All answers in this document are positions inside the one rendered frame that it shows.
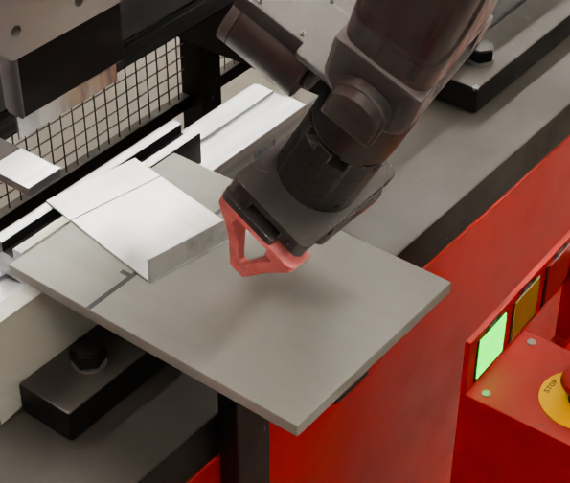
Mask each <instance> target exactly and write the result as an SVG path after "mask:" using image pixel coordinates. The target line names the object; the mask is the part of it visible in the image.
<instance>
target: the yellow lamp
mask: <svg viewBox="0 0 570 483"><path fill-rule="evenodd" d="M539 283H540V276H539V277H538V278H537V279H536V280H535V282H534V283H533V284H532V285H531V286H530V287H529V288H528V289H527V290H526V291H525V292H524V293H523V295H522V296H521V297H520V298H519V299H518V300H517V301H516V302H515V308H514V315H513V328H512V335H511V340H513V338H514V337H515V336H516V335H517V334H518V333H519V332H520V330H521V329H522V328H523V327H524V326H525V325H526V324H527V323H528V322H529V320H530V319H531V318H532V317H533V316H534V315H535V314H536V302H537V296H538V290H539Z"/></svg>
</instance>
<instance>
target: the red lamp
mask: <svg viewBox="0 0 570 483"><path fill-rule="evenodd" d="M569 260H570V243H569V244H568V245H567V247H566V248H565V249H564V250H563V251H562V252H561V253H560V254H559V255H558V256H557V258H556V259H555V260H554V261H553V262H552V263H551V264H550V265H549V268H548V275H547V281H546V288H545V293H544V300H543V304H545V302H546V301H547V300H548V299H549V298H550V297H551V296H552V295H553V293H554V292H555V291H556V290H557V289H558V288H559V287H560V286H561V284H562V283H563V282H564V281H565V280H566V277H567V271H568V266H569Z"/></svg>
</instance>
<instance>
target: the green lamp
mask: <svg viewBox="0 0 570 483"><path fill-rule="evenodd" d="M506 318H507V314H506V313H505V314H504V315H503V316H502V317H501V319H500V320H499V321H498V322H497V323H496V324H495V325H494V326H493V327H492V328H491V329H490V331H489V332H488V333H487V334H486V335H485V336H484V337H483V338H482V339H481V341H480V348H479V356H478V364H477V372H476V378H477V379H478V378H479V376H480V375H481V374H482V373H483V372H484V371H485V370H486V369H487V368H488V366H489V365H490V364H491V363H492V362H493V361H494V360H495V359H496V357H497V356H498V355H499V354H500V353H501V352H502V348H503V340H504V333H505V326H506Z"/></svg>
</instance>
